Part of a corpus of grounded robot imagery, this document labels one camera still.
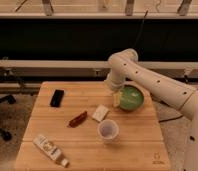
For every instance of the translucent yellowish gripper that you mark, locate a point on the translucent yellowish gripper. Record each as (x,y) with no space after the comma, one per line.
(116,99)

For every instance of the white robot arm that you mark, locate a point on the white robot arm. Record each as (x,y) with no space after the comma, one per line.
(181,96)

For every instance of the green bowl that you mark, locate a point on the green bowl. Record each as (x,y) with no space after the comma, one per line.
(131,98)

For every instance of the white rectangular block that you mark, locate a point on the white rectangular block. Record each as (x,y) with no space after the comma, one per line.
(100,113)

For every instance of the translucent plastic cup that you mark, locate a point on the translucent plastic cup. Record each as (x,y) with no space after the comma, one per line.
(108,130)

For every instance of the brown chocolate bar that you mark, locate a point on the brown chocolate bar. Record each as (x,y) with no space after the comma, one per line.
(78,120)

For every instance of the black rectangular phone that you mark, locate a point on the black rectangular phone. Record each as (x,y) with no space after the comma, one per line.
(57,98)

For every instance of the white labelled bottle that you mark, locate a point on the white labelled bottle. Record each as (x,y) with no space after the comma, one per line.
(50,150)

